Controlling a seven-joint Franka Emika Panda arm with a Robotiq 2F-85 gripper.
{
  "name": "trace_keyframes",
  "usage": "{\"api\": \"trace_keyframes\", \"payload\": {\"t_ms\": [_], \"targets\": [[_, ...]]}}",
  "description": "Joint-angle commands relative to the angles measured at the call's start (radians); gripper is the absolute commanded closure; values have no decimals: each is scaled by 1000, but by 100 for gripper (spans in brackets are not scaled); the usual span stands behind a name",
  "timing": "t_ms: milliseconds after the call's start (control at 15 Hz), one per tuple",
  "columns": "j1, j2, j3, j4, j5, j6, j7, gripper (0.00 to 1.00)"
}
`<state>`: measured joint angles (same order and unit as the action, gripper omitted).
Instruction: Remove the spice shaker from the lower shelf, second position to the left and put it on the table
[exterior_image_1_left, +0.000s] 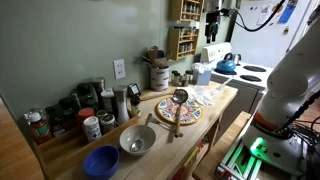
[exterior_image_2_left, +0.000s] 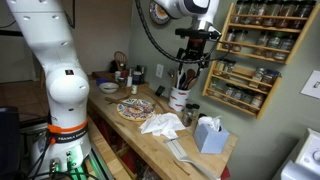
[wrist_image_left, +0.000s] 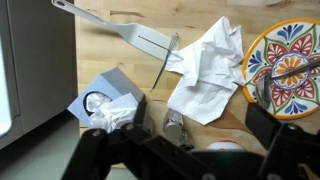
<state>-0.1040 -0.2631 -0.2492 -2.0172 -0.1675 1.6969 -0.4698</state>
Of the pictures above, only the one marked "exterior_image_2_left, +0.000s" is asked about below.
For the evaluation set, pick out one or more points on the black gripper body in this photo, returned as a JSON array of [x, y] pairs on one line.
[[194, 53]]

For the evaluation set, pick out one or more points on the small spice shaker jar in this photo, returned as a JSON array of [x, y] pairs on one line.
[[229, 88]]

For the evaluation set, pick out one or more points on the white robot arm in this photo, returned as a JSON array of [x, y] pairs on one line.
[[45, 28]]

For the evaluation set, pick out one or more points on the dark lid spice jars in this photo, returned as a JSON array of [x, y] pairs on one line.
[[190, 113]]

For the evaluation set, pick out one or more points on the lower wooden spice rack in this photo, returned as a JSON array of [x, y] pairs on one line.
[[253, 88]]

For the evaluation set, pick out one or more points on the wooden spice rack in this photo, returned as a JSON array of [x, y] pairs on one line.
[[271, 30], [253, 88]]

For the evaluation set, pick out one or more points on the upper wooden spice rack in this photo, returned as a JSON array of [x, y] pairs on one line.
[[271, 30]]

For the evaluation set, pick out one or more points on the white red utensil crock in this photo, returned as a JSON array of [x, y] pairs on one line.
[[178, 99]]

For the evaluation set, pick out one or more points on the small black timer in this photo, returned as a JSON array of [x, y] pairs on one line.
[[160, 91]]

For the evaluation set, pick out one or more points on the white crumpled cloth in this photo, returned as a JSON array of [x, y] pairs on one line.
[[162, 124]]

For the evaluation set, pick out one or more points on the colourful patterned plate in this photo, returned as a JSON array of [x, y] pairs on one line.
[[134, 114]]

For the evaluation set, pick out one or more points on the blue tissue box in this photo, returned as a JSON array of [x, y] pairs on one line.
[[210, 141]]

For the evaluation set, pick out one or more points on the white ceramic bowl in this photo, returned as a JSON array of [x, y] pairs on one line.
[[108, 87]]

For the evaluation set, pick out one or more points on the blue plastic bowl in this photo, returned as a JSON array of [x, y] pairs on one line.
[[101, 80]]

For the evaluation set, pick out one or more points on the white stove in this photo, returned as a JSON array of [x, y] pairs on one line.
[[303, 163]]

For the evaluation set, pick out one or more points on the white wall outlet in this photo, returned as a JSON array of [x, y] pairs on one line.
[[159, 70]]

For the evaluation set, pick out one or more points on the decorative wall plate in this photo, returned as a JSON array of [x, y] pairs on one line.
[[157, 14]]

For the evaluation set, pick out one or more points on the metal ladle wooden handle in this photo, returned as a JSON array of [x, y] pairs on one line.
[[123, 103]]

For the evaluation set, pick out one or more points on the white light switch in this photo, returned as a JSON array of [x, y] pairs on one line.
[[312, 85]]

